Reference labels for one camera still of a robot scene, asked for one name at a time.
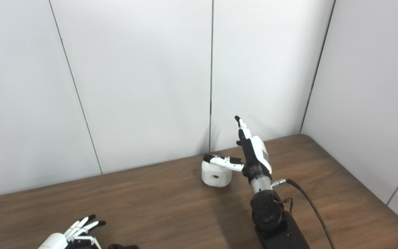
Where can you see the black flanged holder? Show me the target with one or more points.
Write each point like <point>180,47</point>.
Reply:
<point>123,247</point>

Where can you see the round white plastic piece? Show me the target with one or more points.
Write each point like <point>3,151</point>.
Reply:
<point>216,174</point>

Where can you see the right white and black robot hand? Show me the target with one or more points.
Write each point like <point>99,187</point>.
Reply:
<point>259,155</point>

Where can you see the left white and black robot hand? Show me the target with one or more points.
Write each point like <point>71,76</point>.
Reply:
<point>55,242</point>

